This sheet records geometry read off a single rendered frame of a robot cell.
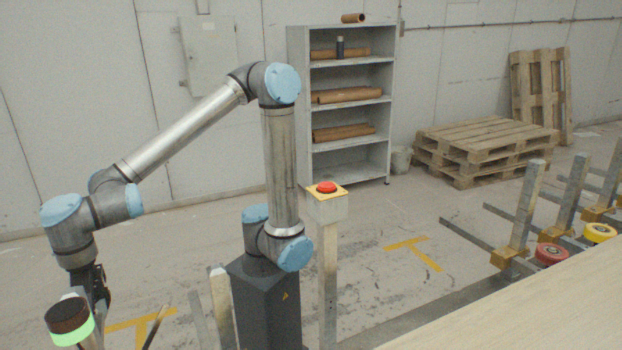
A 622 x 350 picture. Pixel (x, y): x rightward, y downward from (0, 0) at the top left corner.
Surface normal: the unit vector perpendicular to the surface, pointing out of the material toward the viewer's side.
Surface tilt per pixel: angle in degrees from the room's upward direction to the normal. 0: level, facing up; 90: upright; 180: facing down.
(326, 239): 90
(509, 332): 0
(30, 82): 90
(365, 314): 0
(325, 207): 90
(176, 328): 0
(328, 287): 90
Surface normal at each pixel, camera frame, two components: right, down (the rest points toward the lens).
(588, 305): -0.04, -0.92
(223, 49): 0.37, 0.35
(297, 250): 0.62, 0.37
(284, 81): 0.61, 0.16
